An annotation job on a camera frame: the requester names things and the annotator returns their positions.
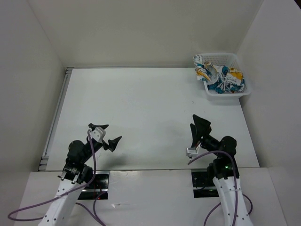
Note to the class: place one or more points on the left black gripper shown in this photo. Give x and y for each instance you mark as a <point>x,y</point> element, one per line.
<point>112,143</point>

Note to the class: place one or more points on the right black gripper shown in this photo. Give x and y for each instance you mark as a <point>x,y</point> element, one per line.
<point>202,127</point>

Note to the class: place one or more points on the colourful printed shorts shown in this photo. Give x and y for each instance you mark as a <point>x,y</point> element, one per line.
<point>218,75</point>

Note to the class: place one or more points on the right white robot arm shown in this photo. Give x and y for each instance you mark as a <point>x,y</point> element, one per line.
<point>222,171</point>

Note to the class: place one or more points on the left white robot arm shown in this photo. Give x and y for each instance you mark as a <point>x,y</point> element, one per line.
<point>79,171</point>

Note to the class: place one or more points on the white plastic basket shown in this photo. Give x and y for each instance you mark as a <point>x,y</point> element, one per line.
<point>231,63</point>

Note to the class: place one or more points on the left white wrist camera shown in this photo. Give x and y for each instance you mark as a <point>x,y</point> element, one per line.
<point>97,134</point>

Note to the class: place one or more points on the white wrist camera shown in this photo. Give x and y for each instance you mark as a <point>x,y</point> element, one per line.
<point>192,152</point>
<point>97,134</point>

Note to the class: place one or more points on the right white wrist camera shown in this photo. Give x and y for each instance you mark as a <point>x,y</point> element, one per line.
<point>192,152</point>

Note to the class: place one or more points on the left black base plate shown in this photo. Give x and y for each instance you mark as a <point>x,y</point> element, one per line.
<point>98,189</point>

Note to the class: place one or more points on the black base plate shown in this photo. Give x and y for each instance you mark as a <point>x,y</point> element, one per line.
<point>202,186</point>
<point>98,189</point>

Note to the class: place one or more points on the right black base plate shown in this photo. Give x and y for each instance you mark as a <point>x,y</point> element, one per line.
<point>202,186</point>

